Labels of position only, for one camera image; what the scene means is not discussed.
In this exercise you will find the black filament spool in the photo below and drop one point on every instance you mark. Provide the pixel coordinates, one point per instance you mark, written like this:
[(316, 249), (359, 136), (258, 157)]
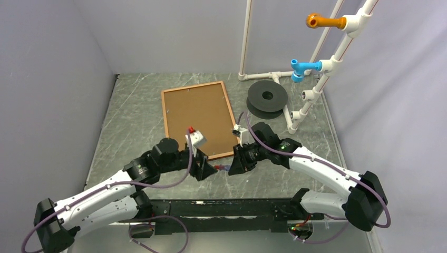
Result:
[(266, 99)]

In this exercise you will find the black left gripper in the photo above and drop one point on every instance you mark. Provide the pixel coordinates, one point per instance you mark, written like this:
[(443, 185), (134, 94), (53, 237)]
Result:
[(204, 169)]

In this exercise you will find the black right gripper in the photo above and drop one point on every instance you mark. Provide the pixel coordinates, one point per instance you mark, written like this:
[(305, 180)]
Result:
[(240, 163)]

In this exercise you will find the blue pipe peg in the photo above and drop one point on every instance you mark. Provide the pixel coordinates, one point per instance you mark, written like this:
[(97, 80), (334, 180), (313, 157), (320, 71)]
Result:
[(299, 69)]

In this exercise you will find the blue red screwdriver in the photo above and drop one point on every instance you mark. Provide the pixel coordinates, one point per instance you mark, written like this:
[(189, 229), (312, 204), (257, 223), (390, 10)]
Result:
[(222, 167)]

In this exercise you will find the orange wooden picture frame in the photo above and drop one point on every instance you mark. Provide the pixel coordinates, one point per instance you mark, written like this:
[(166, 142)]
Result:
[(205, 108)]

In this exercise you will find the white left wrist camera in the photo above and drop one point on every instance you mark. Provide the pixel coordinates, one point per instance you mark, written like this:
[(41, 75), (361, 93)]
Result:
[(194, 138)]

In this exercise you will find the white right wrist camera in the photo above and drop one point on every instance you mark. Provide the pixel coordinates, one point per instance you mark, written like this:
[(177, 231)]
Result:
[(241, 133)]

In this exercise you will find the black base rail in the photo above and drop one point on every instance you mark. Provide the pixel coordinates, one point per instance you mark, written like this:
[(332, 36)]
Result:
[(220, 215)]

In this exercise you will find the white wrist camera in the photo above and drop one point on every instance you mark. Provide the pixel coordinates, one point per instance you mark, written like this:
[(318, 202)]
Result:
[(241, 133), (194, 138)]

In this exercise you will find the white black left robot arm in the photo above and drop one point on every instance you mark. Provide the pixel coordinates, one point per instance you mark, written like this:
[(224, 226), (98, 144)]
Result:
[(120, 197)]

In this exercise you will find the orange pipe peg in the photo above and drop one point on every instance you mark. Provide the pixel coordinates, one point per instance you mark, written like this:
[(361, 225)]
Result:
[(315, 20)]

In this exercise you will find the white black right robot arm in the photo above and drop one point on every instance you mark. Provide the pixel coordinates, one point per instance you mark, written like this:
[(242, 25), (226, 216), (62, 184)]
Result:
[(358, 198)]

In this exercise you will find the white pvc pipe rack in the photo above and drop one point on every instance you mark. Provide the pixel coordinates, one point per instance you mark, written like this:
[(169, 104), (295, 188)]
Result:
[(351, 25)]

